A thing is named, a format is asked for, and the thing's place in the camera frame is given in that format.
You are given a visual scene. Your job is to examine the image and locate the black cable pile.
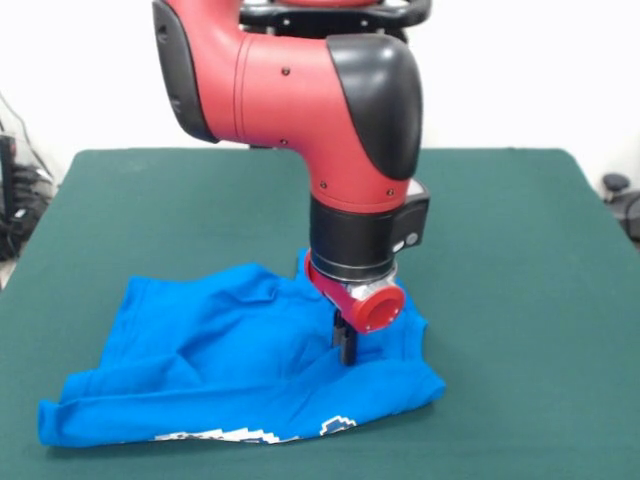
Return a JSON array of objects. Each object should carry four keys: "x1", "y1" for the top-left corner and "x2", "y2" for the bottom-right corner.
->
[{"x1": 0, "y1": 162, "x2": 56, "y2": 262}]

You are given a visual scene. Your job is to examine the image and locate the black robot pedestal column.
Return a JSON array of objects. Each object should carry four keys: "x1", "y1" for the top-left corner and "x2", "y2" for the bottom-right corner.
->
[{"x1": 238, "y1": 0, "x2": 431, "y2": 151}]

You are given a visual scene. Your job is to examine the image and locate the blue printed t-shirt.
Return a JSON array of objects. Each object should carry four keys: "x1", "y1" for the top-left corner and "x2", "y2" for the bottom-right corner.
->
[{"x1": 37, "y1": 247, "x2": 447, "y2": 450}]

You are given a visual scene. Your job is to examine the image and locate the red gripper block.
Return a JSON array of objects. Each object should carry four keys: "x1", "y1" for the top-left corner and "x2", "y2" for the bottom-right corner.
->
[{"x1": 303, "y1": 249, "x2": 407, "y2": 366}]

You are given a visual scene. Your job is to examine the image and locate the gray office chair base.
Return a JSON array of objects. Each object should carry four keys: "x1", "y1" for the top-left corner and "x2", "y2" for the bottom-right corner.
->
[{"x1": 601, "y1": 172, "x2": 640, "y2": 239}]

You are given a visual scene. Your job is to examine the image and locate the dark green table cloth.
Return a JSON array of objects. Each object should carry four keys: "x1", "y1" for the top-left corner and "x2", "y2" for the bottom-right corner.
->
[{"x1": 0, "y1": 146, "x2": 640, "y2": 480}]

